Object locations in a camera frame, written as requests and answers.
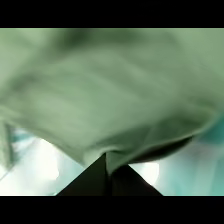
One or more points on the green shirt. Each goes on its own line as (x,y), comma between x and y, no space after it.
(110,90)

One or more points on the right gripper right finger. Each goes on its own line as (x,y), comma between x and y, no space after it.
(133,183)

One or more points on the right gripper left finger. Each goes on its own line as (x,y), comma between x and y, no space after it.
(91,181)

